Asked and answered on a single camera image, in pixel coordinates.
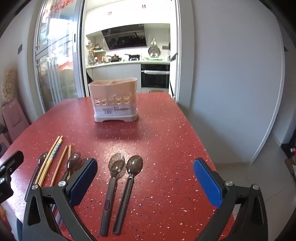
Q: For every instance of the spice rack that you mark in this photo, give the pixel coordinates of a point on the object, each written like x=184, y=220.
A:
x=94, y=55

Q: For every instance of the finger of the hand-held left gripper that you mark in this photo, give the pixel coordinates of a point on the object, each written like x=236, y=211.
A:
x=10, y=162

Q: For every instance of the grey kitchen counter cabinet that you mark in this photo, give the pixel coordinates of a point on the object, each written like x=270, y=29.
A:
x=115, y=70

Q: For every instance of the dark translucent plastic spoon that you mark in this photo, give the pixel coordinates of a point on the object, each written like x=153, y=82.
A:
x=33, y=180
x=73, y=160
x=124, y=197
x=111, y=192

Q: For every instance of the pink folding chair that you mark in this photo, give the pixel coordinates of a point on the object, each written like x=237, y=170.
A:
x=13, y=118

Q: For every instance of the cardboard box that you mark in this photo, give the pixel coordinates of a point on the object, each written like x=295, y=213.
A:
x=157, y=91

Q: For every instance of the beige plastic utensil holder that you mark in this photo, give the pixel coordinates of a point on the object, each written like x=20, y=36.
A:
x=115, y=102

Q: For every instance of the black range hood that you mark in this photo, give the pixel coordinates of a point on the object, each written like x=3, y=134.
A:
x=126, y=37

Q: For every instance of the black bag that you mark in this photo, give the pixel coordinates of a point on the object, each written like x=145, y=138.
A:
x=89, y=78

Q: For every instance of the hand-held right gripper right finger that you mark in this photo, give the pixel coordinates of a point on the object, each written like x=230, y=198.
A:
x=207, y=183

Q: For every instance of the beige cushion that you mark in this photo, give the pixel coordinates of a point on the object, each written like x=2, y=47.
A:
x=9, y=84

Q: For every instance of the white wall cabinets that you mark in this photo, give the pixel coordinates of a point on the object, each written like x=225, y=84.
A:
x=129, y=16

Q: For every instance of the wooden chopstick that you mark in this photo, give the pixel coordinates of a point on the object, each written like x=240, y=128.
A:
x=69, y=151
x=46, y=160
x=52, y=157
x=58, y=166

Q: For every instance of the hanging metal strainer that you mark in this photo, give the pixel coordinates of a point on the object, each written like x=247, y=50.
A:
x=153, y=49

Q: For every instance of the dark wall switch panel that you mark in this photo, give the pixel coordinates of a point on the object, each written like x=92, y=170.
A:
x=20, y=47

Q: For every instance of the sliding glass door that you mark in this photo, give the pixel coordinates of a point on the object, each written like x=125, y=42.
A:
x=57, y=69

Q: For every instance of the black built-in oven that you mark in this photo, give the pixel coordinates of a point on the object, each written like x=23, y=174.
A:
x=155, y=76

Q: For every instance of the dark floor bag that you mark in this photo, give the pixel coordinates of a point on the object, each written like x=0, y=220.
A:
x=289, y=150

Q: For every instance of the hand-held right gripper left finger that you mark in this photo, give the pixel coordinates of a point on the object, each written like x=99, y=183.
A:
x=84, y=178

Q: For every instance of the cooking pot with lid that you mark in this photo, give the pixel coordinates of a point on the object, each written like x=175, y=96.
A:
x=115, y=58

